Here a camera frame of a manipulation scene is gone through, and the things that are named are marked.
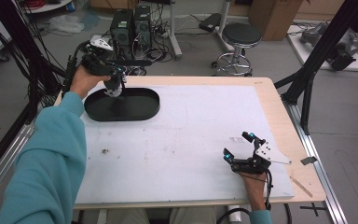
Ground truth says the white round table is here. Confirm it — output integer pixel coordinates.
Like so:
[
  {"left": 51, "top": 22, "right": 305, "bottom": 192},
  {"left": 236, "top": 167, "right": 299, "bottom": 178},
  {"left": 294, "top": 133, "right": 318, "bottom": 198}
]
[{"left": 21, "top": 0, "right": 74, "bottom": 15}]

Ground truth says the thin wooden stick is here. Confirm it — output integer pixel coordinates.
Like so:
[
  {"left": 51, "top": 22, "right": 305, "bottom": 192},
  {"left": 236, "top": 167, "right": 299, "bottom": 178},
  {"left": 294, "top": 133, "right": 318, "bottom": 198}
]
[{"left": 288, "top": 175, "right": 314, "bottom": 199}]

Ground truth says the person's left leg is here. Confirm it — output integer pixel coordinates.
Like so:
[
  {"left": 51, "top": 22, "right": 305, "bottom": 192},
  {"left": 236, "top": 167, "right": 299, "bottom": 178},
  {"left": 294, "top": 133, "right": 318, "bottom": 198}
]
[{"left": 105, "top": 207, "right": 152, "bottom": 224}]

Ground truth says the black looped cable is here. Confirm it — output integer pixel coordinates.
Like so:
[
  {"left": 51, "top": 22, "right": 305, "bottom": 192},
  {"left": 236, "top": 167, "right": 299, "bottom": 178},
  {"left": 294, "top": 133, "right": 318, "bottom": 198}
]
[{"left": 216, "top": 206, "right": 251, "bottom": 224}]

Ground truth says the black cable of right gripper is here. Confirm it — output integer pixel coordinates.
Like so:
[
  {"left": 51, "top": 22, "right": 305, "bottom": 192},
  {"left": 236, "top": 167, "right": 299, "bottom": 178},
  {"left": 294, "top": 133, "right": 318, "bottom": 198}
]
[{"left": 262, "top": 169, "right": 274, "bottom": 212}]

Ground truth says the black T-shaped stand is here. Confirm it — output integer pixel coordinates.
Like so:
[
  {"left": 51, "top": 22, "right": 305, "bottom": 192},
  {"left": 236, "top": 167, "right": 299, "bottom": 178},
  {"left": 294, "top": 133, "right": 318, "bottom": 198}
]
[{"left": 111, "top": 59, "right": 153, "bottom": 91}]

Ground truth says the black oval tray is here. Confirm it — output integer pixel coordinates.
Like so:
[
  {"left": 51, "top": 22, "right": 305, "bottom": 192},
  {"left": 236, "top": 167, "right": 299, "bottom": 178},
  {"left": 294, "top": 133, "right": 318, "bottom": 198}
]
[{"left": 83, "top": 87, "right": 161, "bottom": 122}]

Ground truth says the black metal frame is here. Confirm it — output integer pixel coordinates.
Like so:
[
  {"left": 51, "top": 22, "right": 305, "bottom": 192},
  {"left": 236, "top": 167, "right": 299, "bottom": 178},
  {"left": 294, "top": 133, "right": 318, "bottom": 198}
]
[
  {"left": 273, "top": 0, "right": 358, "bottom": 136},
  {"left": 0, "top": 0, "right": 73, "bottom": 125}
]

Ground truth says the white floor board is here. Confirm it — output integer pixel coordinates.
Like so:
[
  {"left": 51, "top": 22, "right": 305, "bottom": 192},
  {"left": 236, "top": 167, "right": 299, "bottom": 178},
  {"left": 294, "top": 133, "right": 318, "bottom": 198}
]
[{"left": 287, "top": 24, "right": 358, "bottom": 73}]

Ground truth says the black computer tower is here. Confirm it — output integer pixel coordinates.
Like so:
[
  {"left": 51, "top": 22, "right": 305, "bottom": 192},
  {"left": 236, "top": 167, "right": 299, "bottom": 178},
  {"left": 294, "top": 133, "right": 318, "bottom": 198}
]
[
  {"left": 133, "top": 5, "right": 153, "bottom": 50},
  {"left": 110, "top": 8, "right": 134, "bottom": 61}
]

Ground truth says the grey robot device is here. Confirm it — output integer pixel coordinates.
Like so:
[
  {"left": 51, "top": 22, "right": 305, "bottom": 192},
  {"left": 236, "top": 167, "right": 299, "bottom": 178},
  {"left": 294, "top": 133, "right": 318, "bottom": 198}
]
[{"left": 299, "top": 21, "right": 358, "bottom": 72}]

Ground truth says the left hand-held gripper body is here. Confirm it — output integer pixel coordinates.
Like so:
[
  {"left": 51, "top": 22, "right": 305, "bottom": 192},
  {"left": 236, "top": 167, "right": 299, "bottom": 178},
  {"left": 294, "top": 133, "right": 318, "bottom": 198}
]
[{"left": 79, "top": 35, "right": 122, "bottom": 77}]

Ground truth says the dark tape piece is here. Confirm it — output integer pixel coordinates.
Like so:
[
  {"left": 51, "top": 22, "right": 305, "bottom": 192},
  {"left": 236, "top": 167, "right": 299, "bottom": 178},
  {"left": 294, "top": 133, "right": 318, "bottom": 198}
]
[{"left": 300, "top": 156, "right": 319, "bottom": 166}]

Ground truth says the white cylinder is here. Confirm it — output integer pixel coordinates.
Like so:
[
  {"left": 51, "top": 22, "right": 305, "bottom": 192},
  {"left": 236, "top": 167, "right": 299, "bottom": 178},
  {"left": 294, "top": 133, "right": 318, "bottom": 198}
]
[{"left": 227, "top": 204, "right": 242, "bottom": 223}]

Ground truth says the person's left hand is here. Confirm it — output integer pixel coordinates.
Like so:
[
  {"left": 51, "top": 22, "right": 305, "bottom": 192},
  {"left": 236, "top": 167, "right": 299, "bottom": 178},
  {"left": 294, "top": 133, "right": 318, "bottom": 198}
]
[{"left": 69, "top": 64, "right": 111, "bottom": 100}]

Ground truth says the white foam mat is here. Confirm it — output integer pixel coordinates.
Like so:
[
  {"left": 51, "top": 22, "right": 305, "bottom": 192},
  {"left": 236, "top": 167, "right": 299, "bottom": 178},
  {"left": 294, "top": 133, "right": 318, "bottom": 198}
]
[{"left": 74, "top": 84, "right": 296, "bottom": 204}]

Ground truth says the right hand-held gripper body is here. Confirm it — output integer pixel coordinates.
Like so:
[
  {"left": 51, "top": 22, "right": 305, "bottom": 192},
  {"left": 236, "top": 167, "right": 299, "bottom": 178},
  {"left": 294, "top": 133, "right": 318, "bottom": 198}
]
[{"left": 231, "top": 141, "right": 293, "bottom": 175}]

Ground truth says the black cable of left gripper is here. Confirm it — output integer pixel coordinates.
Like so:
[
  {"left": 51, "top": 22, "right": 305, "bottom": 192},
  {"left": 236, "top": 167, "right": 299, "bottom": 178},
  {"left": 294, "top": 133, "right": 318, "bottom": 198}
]
[{"left": 61, "top": 40, "right": 91, "bottom": 98}]

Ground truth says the black round stool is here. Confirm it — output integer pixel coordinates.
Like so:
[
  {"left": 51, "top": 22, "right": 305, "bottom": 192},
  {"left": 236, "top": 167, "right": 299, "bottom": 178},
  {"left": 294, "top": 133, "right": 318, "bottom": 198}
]
[{"left": 211, "top": 21, "right": 264, "bottom": 77}]

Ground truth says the person's right leg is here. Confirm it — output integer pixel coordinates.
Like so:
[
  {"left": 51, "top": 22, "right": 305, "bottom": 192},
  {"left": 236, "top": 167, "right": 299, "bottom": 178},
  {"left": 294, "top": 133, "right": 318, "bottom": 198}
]
[{"left": 169, "top": 206, "right": 217, "bottom": 224}]

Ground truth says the flat black box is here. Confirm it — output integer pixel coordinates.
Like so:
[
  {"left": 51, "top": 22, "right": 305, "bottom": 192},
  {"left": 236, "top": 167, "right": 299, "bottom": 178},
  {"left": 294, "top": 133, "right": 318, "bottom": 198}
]
[{"left": 198, "top": 12, "right": 222, "bottom": 34}]

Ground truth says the white stand leg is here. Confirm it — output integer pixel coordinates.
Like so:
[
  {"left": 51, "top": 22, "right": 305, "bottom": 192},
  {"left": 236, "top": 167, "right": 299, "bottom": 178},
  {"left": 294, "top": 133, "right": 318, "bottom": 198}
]
[
  {"left": 215, "top": 0, "right": 236, "bottom": 52},
  {"left": 166, "top": 0, "right": 184, "bottom": 61}
]

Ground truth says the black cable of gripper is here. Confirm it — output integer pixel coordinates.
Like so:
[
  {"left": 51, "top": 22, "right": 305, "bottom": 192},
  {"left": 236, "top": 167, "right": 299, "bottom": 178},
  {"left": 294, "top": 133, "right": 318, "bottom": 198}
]
[
  {"left": 262, "top": 169, "right": 274, "bottom": 212},
  {"left": 61, "top": 40, "right": 91, "bottom": 98}
]

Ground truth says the brown cardboard box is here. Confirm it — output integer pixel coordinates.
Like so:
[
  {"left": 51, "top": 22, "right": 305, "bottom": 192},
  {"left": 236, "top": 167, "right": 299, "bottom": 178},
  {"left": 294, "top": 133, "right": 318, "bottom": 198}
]
[{"left": 249, "top": 0, "right": 304, "bottom": 42}]

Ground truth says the person's right hand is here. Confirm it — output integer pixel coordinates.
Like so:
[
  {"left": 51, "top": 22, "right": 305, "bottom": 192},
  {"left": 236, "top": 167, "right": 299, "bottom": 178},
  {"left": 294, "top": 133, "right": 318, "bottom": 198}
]
[{"left": 238, "top": 172, "right": 269, "bottom": 212}]

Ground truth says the person's leg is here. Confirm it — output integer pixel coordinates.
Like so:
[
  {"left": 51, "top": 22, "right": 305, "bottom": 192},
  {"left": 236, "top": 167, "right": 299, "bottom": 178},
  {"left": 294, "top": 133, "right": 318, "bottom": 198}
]
[
  {"left": 169, "top": 206, "right": 217, "bottom": 224},
  {"left": 105, "top": 207, "right": 152, "bottom": 224}
]

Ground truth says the aluminium rail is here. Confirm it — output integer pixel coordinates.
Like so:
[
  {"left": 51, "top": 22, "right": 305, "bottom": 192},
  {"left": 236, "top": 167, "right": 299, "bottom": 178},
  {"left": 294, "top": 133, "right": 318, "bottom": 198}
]
[
  {"left": 0, "top": 120, "right": 36, "bottom": 209},
  {"left": 283, "top": 101, "right": 349, "bottom": 224}
]

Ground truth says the clear plastic bag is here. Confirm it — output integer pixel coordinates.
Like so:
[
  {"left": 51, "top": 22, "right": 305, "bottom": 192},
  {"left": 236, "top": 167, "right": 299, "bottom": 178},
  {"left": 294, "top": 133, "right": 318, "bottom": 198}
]
[{"left": 48, "top": 14, "right": 85, "bottom": 35}]

